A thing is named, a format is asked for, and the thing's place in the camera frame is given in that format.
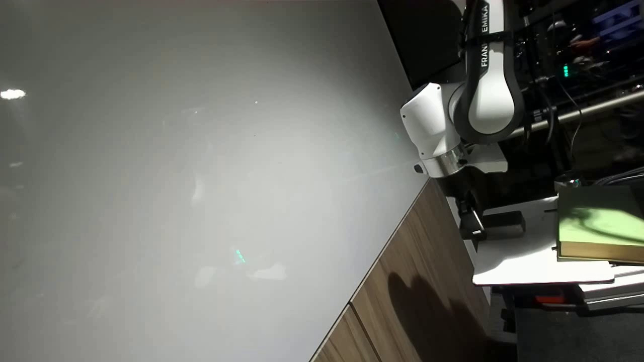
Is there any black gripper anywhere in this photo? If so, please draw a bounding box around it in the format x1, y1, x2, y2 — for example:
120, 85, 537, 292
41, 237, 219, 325
444, 168, 491, 241

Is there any black whiteboard eraser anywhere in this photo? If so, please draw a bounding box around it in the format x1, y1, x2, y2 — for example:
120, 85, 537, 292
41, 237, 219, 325
477, 209, 527, 240

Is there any large glossy whiteboard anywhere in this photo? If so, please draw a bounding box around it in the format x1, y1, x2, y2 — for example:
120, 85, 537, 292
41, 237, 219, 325
0, 0, 434, 362

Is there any small red object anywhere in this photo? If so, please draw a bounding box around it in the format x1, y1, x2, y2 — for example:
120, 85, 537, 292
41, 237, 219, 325
532, 292, 580, 310

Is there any green hardcover book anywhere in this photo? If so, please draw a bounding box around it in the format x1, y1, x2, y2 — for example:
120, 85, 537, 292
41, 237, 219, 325
556, 184, 644, 265

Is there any gray paper stack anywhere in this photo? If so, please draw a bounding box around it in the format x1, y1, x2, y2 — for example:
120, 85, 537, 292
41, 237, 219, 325
577, 264, 644, 313

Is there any silver metal rod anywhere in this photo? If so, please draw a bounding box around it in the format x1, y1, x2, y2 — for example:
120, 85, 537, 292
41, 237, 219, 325
515, 89, 644, 139

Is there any black equipment rack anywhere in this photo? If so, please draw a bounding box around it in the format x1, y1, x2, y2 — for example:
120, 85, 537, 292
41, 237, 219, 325
376, 0, 644, 212

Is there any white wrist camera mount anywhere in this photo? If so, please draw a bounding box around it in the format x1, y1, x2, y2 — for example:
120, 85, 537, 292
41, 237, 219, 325
461, 141, 510, 177

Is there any brown wooden wall panel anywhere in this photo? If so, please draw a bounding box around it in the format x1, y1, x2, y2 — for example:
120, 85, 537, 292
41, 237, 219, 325
310, 175, 497, 362

